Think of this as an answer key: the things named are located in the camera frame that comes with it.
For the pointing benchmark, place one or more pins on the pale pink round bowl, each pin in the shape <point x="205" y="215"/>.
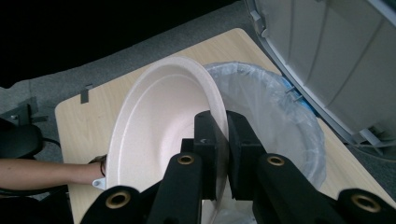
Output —
<point x="155" y="124"/>

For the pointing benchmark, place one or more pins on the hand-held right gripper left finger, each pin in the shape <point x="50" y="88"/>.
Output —
<point x="205" y="137"/>

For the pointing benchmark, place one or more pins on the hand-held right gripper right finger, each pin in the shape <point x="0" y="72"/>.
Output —
<point x="244" y="146"/>

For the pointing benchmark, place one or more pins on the grey table edge clip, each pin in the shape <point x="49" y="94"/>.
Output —
<point x="85" y="95"/>

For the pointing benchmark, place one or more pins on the grey metal floor bracket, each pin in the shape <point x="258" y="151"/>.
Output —
<point x="21" y="113"/>

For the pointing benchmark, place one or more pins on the bin with clear liner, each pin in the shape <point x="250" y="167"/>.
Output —
<point x="274" y="124"/>

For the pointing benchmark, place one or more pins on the black chair armrest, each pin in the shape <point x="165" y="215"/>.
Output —
<point x="18" y="141"/>

